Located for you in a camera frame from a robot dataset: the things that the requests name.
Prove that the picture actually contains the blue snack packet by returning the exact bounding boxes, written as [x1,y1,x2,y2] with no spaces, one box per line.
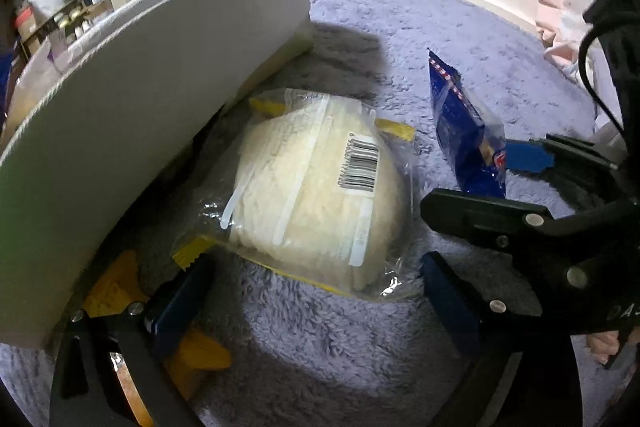
[428,51,506,198]

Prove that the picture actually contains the white fabric storage bin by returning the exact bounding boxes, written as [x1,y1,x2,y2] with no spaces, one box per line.
[1,0,310,349]

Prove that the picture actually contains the operator hand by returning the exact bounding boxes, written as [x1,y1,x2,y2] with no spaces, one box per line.
[586,326,640,366]

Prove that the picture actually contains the pink ruffled pillow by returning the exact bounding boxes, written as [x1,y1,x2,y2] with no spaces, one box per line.
[535,0,587,83]

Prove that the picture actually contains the orange yellow packet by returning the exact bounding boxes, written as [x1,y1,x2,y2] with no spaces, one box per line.
[85,251,232,426]

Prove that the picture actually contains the purple fluffy blanket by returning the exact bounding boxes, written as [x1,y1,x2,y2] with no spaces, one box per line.
[0,0,622,427]

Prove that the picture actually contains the shoe rack shelf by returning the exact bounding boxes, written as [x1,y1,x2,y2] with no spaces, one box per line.
[15,0,113,60]

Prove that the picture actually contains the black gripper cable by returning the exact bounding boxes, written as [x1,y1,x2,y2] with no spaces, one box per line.
[577,24,626,138]

